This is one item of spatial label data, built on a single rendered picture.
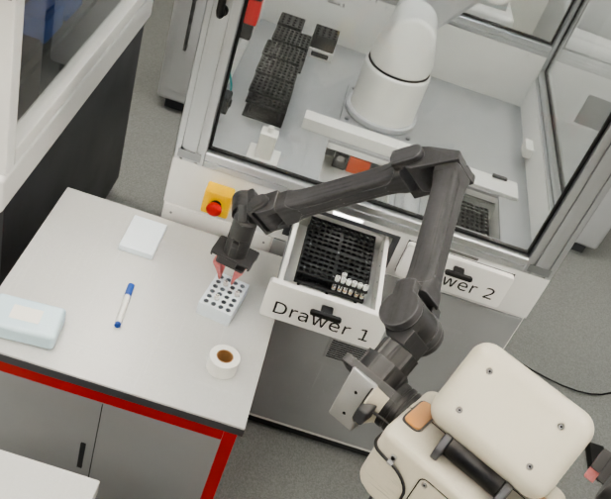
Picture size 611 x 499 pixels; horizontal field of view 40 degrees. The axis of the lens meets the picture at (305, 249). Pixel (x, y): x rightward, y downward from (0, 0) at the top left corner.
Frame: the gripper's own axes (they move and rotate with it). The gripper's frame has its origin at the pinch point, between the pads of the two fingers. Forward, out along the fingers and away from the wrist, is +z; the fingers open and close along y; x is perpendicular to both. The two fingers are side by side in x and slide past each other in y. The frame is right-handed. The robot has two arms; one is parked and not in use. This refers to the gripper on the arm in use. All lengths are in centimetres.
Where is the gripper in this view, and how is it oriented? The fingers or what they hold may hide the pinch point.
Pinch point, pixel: (227, 277)
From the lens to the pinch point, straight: 203.2
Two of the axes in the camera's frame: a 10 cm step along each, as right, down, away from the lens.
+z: -2.9, 7.1, 6.4
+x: -3.3, 5.6, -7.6
